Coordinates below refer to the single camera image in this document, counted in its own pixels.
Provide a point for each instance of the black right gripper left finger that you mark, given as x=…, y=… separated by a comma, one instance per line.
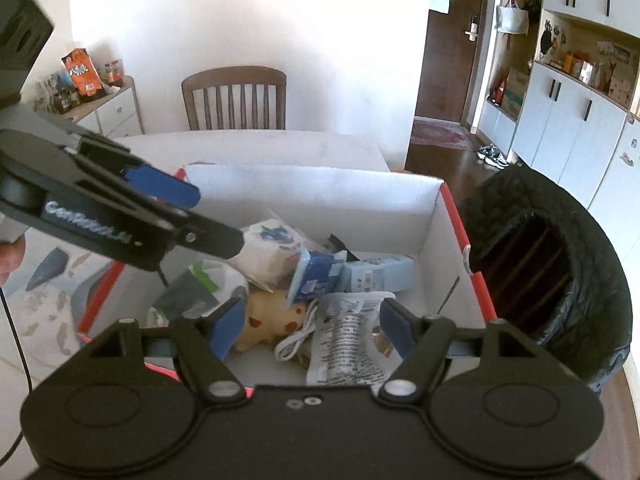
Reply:
x=201, y=346

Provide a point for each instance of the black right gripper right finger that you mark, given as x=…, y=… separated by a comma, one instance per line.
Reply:
x=422, y=344

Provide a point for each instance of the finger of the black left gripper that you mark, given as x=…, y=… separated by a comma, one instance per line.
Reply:
x=208, y=236
x=173, y=189

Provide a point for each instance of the white green grey tissue pack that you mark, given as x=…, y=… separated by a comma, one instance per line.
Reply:
x=197, y=292

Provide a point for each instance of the tan spotted plush toy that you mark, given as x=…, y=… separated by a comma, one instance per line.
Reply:
x=268, y=316

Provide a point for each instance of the light blue small carton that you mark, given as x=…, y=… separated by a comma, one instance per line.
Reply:
x=387, y=274

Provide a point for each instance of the white printed snack pouch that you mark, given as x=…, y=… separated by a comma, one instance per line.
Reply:
x=348, y=347

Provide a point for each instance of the blueberry bread clear package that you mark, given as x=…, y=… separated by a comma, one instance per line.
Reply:
x=271, y=252

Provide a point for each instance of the black gold snack packet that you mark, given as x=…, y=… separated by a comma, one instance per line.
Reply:
x=334, y=245

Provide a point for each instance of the person's left hand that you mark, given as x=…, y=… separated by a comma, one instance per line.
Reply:
x=11, y=257

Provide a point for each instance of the white sideboard cabinet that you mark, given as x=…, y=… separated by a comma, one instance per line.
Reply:
x=114, y=116

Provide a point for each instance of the orange snack bag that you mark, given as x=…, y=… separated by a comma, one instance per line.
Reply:
x=83, y=75

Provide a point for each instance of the red and white cardboard box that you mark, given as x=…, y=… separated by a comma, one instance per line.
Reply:
x=371, y=212

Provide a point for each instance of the brown wooden chair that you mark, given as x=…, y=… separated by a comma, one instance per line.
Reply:
x=236, y=98

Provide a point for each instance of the black padded jacket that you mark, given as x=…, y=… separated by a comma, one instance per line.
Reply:
x=551, y=271

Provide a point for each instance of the pair of sneakers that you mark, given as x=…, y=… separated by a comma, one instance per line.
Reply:
x=490, y=155

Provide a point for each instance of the red patterned door rug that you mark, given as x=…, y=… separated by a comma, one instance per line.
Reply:
x=442, y=134

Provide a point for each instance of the brown wooden door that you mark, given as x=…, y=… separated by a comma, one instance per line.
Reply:
x=448, y=58

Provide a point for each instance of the hanging tote bag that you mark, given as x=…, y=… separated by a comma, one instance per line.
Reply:
x=511, y=19

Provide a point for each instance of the white wall cabinet unit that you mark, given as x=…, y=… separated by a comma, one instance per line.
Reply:
x=564, y=100

